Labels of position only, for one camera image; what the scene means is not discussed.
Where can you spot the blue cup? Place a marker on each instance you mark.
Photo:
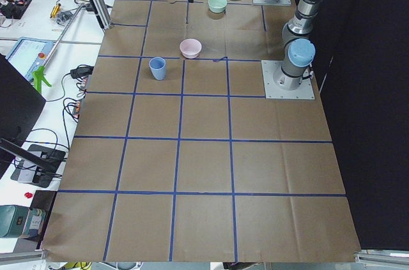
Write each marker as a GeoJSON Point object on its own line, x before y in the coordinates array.
{"type": "Point", "coordinates": [158, 68]}

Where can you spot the mint green bowl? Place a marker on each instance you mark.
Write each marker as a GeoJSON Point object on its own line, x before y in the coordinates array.
{"type": "Point", "coordinates": [217, 6]}

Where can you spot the pink bowl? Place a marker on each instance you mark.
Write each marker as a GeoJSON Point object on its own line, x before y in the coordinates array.
{"type": "Point", "coordinates": [190, 48]}

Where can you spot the yellow screwdriver tool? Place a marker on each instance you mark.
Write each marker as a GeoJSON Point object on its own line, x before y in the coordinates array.
{"type": "Point", "coordinates": [55, 11]}

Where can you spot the blue teach pendant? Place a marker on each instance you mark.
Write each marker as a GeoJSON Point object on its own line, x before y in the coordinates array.
{"type": "Point", "coordinates": [28, 54]}

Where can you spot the green plastic grabber tool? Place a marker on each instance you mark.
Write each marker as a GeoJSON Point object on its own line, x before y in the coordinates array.
{"type": "Point", "coordinates": [39, 78]}

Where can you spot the brown paper table cover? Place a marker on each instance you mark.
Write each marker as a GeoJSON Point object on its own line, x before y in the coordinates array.
{"type": "Point", "coordinates": [200, 166]}

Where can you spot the black monitor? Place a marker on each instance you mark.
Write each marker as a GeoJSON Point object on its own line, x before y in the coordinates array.
{"type": "Point", "coordinates": [21, 104]}

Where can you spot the black monitor stand base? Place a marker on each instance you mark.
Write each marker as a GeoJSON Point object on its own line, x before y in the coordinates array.
{"type": "Point", "coordinates": [38, 165]}

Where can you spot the green box device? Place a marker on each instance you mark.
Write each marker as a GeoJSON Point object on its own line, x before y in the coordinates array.
{"type": "Point", "coordinates": [21, 221]}

